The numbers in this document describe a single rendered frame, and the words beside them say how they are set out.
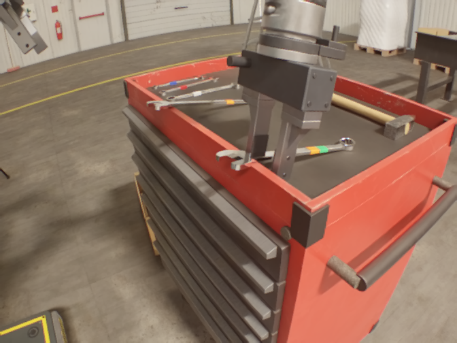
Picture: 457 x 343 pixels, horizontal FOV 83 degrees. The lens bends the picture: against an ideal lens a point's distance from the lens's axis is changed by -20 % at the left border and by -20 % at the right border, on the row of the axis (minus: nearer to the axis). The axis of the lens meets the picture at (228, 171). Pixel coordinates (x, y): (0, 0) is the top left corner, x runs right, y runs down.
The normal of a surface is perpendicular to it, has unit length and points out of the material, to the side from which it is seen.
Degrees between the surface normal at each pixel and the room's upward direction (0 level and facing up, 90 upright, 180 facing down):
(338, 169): 0
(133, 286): 0
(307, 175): 0
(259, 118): 90
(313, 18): 89
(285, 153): 90
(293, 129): 78
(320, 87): 90
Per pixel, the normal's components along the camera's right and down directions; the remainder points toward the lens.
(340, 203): 0.54, 0.43
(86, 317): -0.05, -0.85
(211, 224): -0.26, -0.74
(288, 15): -0.29, 0.38
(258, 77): -0.84, 0.12
